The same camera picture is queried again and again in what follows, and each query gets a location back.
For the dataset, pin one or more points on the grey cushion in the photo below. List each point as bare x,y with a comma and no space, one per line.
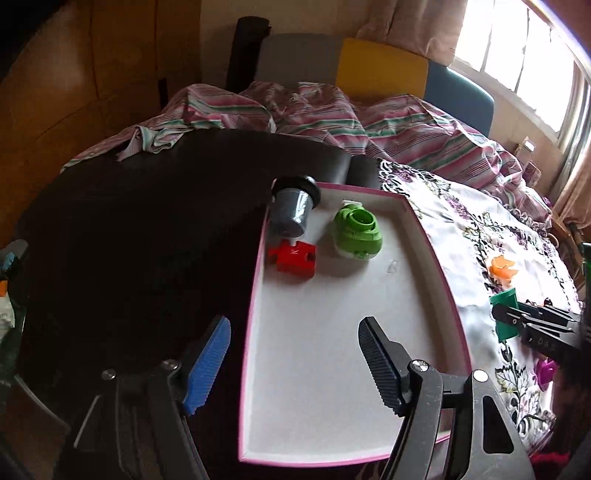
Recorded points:
300,57

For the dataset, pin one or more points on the striped pink blanket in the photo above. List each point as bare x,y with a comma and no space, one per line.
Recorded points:
392,129

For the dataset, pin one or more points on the white tray with pink rim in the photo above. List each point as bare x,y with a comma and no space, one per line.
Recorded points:
323,323

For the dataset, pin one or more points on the black chair back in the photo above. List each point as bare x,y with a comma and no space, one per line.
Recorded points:
244,50

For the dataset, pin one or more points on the floral white cloth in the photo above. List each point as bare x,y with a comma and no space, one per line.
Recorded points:
461,221

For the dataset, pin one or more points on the yellow cushion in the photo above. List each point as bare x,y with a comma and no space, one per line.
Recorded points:
381,67

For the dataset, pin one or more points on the green and white round case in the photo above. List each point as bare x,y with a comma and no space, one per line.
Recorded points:
355,230

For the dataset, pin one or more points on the window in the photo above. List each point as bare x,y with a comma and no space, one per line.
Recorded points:
521,55

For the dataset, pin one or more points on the orange plastic clip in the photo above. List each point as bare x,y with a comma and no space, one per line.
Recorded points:
501,267

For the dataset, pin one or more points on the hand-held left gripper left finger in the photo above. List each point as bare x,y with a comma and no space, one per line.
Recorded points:
207,364

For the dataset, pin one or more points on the green plastic container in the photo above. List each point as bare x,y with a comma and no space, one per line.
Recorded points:
505,333

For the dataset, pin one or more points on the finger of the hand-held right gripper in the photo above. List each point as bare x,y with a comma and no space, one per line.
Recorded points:
512,316
549,341

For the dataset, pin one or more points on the dark transparent cup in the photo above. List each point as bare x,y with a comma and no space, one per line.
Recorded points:
288,212

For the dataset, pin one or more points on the beige curtain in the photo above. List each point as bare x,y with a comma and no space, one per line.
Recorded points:
415,27

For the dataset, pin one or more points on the red plastic block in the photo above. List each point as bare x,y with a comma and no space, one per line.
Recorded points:
295,258

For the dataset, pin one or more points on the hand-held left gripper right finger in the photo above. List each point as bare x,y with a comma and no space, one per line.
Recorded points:
381,364

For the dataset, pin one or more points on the purple perforated ball toy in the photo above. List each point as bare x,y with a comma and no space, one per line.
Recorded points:
545,371

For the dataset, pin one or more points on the wooden wardrobe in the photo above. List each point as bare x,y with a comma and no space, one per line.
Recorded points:
92,92

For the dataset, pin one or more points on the blue cushion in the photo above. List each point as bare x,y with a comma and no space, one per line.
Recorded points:
457,97

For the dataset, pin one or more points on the red cloth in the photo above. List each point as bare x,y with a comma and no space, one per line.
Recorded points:
551,461

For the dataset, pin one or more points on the orange white packet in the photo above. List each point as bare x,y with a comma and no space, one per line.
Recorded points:
4,304

